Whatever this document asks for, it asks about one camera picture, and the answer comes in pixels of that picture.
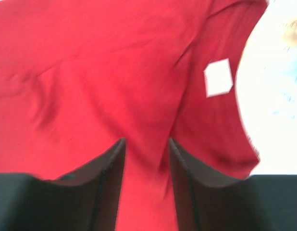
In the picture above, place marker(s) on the floral patterned table mat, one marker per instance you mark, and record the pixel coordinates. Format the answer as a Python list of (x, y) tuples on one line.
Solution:
[(266, 89)]

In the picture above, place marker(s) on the red t-shirt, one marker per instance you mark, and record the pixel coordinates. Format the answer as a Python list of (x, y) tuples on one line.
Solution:
[(77, 75)]

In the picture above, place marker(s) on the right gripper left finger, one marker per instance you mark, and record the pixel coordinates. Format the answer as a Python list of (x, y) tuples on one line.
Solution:
[(85, 199)]

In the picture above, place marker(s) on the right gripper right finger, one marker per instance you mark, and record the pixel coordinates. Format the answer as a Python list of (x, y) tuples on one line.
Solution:
[(208, 200)]

